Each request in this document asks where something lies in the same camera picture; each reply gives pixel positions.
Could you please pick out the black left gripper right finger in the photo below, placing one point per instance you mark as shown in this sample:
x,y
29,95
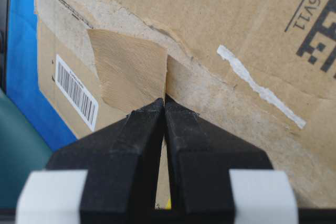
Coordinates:
x,y
217,177

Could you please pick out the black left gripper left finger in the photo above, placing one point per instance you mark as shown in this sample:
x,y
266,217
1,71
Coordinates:
x,y
108,176

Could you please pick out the brown tape strip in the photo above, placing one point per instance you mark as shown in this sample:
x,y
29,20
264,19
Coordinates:
x,y
132,71

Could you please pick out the brown cardboard box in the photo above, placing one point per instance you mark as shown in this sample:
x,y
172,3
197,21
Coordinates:
x,y
263,70

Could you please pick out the blue table cloth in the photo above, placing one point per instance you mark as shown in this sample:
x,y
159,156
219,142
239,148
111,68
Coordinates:
x,y
22,77

